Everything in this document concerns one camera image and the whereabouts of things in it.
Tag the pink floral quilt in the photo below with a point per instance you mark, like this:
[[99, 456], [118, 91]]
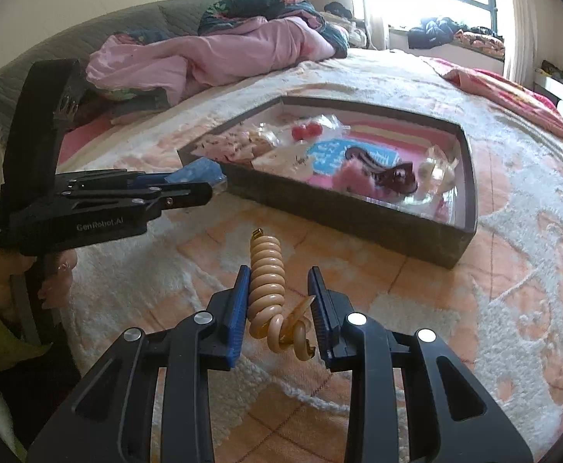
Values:
[[243, 43]]

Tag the cream peach patterned blanket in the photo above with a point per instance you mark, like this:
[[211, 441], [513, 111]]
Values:
[[503, 299]]

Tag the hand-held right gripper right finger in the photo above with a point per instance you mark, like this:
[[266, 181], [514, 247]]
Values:
[[322, 318]]

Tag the clear yellowish packet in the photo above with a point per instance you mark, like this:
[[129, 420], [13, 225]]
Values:
[[436, 169]]

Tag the dark cloth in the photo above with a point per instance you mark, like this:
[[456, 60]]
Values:
[[339, 9]]

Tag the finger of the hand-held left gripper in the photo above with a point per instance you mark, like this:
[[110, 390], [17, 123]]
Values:
[[117, 178], [185, 195]]

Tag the cream curtain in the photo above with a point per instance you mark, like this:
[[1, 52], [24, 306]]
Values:
[[523, 19], [368, 5]]

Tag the blue packet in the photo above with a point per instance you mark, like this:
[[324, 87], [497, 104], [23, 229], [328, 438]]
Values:
[[199, 169]]

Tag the red pink blanket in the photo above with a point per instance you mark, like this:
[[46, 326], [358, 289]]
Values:
[[503, 87]]

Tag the grey quilted headboard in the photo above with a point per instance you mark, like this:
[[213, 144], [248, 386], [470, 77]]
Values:
[[175, 14]]

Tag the dark clothes pile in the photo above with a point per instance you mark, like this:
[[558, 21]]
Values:
[[436, 31]]

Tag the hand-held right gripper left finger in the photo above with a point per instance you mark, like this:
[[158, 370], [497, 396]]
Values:
[[238, 318]]

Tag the shallow brown cardboard box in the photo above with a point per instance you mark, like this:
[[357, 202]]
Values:
[[358, 224]]

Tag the polka dot hair bow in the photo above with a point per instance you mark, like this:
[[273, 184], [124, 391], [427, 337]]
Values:
[[233, 144]]

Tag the clear packet with white card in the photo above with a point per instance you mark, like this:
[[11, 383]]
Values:
[[281, 159]]

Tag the white desk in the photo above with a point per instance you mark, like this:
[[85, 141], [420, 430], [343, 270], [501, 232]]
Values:
[[552, 87]]

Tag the pink bed sheet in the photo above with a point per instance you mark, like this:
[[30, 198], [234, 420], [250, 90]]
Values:
[[83, 140]]

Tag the colourful folded bedding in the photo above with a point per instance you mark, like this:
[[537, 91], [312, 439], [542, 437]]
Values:
[[482, 41]]

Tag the brown hair clip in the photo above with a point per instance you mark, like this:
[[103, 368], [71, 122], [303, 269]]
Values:
[[397, 178]]

